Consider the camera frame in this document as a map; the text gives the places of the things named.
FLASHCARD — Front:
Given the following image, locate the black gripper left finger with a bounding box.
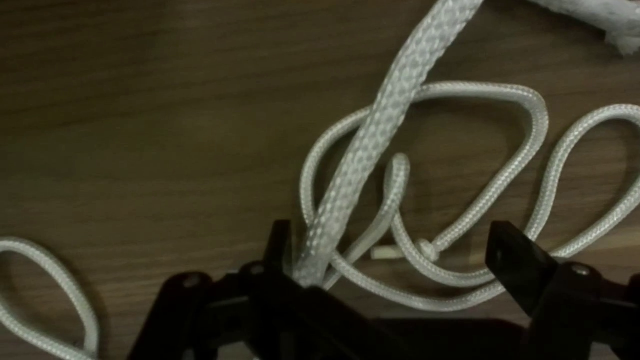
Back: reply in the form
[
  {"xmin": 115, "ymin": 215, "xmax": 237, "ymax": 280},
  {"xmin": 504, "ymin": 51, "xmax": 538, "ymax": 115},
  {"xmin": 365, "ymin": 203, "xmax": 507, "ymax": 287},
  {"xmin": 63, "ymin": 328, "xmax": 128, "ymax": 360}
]
[{"xmin": 263, "ymin": 221, "xmax": 292, "ymax": 287}]

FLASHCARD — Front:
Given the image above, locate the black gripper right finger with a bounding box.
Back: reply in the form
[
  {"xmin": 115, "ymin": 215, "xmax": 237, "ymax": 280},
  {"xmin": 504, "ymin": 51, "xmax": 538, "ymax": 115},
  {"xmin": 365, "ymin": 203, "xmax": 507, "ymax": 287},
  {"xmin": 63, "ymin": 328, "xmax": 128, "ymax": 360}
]
[{"xmin": 484, "ymin": 221, "xmax": 558, "ymax": 315}]

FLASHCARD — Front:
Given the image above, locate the thin white cord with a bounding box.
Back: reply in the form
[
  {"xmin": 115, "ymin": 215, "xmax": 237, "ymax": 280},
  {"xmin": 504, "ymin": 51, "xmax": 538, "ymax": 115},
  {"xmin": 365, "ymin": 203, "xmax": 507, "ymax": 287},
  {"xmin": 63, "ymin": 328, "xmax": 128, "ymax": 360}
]
[{"xmin": 0, "ymin": 81, "xmax": 640, "ymax": 360}]

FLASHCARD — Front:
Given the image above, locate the thick white rope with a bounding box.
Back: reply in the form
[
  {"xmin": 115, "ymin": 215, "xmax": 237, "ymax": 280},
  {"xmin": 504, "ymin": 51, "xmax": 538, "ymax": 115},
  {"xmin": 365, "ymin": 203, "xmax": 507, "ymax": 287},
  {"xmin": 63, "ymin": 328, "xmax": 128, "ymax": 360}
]
[{"xmin": 291, "ymin": 0, "xmax": 640, "ymax": 288}]

